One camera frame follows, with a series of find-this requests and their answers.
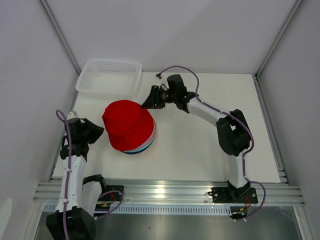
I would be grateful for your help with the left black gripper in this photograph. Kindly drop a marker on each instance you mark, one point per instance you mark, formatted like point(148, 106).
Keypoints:
point(97, 130)

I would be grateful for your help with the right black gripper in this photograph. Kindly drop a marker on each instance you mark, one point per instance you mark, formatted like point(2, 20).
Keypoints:
point(153, 101)

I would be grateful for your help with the orange bucket hat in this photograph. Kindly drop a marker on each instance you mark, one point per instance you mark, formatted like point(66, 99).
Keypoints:
point(154, 132)

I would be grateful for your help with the lavender bucket hat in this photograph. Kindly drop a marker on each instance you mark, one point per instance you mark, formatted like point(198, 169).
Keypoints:
point(146, 144)

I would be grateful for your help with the red bucket hat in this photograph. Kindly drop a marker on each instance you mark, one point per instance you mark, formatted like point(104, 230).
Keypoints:
point(127, 124)

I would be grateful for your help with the dark blue bucket hat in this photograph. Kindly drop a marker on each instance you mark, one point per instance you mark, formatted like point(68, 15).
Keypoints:
point(136, 151)

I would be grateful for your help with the teal bucket hat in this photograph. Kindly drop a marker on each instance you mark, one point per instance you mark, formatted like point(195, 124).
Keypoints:
point(143, 146)

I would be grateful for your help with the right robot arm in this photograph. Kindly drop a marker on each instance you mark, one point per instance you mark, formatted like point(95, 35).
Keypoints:
point(234, 135)

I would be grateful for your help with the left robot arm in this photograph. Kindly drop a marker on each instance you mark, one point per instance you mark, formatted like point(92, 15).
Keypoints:
point(73, 218)

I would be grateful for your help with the white plastic bin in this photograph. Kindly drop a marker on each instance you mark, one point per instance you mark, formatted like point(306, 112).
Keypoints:
point(110, 79)

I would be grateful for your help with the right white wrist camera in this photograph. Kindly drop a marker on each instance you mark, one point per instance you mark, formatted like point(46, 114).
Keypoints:
point(160, 79)

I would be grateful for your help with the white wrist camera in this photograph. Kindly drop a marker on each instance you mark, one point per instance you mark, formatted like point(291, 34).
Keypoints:
point(160, 79)
point(72, 115)

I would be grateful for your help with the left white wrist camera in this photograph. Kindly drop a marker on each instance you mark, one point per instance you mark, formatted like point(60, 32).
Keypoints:
point(72, 115)

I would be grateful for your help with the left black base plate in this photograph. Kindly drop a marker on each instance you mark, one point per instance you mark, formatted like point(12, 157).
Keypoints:
point(114, 193)

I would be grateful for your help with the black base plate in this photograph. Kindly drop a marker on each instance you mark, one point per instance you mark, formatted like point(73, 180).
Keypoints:
point(114, 193)
point(221, 195)

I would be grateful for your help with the white slotted cable duct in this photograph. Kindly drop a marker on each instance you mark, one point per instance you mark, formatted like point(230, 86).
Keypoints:
point(190, 210)

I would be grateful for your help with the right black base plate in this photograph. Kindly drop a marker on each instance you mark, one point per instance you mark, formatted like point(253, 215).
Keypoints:
point(221, 195)

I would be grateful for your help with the left aluminium frame post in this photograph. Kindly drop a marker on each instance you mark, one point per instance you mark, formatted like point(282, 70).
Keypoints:
point(52, 20)

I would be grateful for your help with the aluminium frame post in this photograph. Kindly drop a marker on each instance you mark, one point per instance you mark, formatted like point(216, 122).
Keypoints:
point(280, 36)
point(52, 20)

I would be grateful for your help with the aluminium mounting rail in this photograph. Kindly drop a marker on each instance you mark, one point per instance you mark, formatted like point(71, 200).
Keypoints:
point(166, 192)

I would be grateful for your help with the right aluminium table rail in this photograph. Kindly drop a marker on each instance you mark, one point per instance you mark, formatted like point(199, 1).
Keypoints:
point(278, 156)

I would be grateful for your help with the right aluminium frame post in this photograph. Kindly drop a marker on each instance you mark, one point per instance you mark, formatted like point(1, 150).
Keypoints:
point(280, 36)

